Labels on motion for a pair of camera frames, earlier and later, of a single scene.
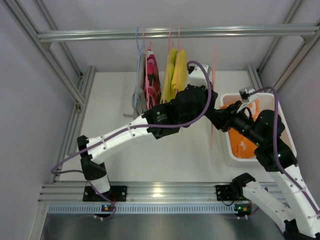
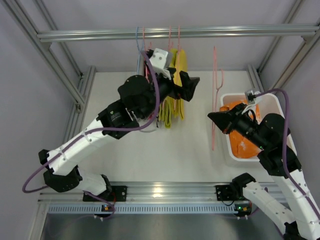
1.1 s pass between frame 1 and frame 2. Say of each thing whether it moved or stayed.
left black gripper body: moved
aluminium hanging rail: stayed
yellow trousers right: stayed
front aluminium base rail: stayed
